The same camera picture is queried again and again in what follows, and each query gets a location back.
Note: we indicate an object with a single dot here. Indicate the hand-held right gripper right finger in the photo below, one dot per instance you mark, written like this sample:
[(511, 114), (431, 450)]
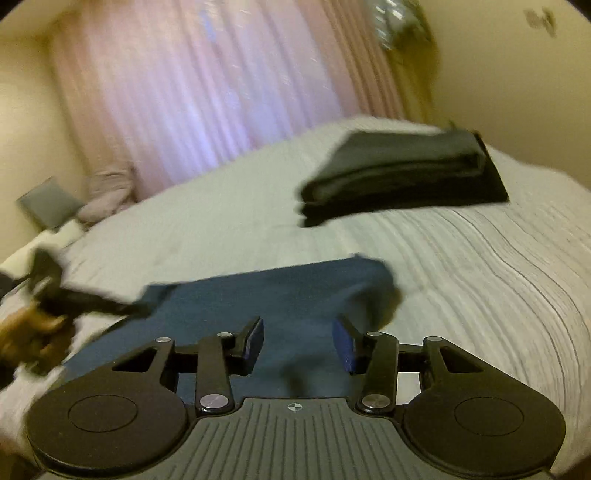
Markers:
[(344, 346)]

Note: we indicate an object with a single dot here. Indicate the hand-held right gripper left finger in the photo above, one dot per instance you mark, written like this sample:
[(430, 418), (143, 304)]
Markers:
[(254, 346)]

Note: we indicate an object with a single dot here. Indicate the blue denim jeans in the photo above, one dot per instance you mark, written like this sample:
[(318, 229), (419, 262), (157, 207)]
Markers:
[(300, 295)]

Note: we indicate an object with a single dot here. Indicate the dark shiny hanging decoration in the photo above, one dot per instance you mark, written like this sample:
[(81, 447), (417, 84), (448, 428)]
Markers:
[(399, 21)]

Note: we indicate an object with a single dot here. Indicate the long white pillow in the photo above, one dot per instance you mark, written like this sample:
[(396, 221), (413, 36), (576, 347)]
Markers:
[(64, 236)]

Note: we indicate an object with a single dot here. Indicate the grey pillow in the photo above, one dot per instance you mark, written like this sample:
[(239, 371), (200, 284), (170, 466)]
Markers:
[(46, 203)]

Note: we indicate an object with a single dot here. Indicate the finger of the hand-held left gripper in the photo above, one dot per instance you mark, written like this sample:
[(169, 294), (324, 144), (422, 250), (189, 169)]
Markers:
[(97, 302)]

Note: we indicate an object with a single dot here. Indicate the person's left hand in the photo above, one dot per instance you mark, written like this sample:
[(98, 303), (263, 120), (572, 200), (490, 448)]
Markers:
[(27, 334)]

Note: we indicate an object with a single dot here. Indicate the bed with grey striped sheet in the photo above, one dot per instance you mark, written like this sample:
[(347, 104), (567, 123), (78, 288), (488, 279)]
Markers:
[(461, 286)]

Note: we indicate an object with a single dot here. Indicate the pink curtain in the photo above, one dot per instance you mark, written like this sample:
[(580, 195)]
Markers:
[(207, 92)]

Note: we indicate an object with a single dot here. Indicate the black garment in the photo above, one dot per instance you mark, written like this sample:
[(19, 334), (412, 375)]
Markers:
[(487, 189)]

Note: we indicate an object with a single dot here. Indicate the pink blanket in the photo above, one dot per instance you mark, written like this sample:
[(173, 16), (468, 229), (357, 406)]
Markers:
[(108, 189)]

